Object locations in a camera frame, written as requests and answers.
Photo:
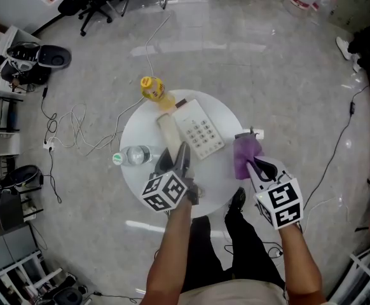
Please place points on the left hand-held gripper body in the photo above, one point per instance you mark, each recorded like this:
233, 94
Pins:
164, 191

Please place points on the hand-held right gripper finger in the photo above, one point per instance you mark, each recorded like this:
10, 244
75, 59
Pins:
255, 176
274, 165

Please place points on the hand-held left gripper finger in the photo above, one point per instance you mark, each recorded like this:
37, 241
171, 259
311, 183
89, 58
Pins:
182, 160
165, 162

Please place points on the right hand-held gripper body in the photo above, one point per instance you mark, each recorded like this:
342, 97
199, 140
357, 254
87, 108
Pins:
283, 202

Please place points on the purple cloth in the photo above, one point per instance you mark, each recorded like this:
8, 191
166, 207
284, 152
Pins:
243, 157

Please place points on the beige plastic bar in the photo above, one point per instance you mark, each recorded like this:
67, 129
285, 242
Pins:
169, 129

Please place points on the white desk telephone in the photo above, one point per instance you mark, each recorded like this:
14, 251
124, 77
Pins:
191, 113

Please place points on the person's right forearm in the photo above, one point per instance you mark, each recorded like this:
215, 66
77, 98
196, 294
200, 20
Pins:
299, 265

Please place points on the person's left forearm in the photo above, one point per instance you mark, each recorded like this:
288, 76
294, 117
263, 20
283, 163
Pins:
169, 249

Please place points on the person's black shoe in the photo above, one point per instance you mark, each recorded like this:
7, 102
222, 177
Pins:
237, 200

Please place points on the clear water bottle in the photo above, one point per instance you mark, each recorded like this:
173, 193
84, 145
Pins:
135, 155

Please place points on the small brown block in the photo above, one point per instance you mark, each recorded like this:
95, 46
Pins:
180, 103

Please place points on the person's right leg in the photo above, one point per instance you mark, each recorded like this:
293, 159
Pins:
251, 249

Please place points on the person's leg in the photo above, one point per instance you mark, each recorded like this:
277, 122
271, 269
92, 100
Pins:
251, 249
204, 256

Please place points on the yellow drink bottle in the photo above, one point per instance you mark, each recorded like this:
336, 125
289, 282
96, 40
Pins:
154, 91

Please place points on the person's left leg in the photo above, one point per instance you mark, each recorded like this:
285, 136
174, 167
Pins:
204, 256

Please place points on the person's light shirt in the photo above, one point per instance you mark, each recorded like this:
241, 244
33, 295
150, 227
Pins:
232, 292

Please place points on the white power strip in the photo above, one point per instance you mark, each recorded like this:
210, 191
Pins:
49, 145

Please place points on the black round bin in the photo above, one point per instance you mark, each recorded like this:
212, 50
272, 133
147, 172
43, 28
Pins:
24, 176

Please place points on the grey round device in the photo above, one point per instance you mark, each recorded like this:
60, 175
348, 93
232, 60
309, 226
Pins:
54, 56

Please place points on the black rectangular case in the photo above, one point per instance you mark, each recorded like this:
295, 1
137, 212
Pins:
10, 211

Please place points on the white drawer unit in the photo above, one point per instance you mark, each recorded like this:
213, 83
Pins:
0, 145

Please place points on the grey cabinet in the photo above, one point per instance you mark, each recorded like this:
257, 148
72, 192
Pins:
7, 249

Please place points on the black swivel office chair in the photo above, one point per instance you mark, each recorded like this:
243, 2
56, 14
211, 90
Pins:
73, 3

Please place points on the white cubby shelf cabinet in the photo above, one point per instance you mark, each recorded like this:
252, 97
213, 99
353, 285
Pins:
10, 37

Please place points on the white frame rack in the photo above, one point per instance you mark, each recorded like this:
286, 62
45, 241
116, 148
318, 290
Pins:
363, 275
16, 272

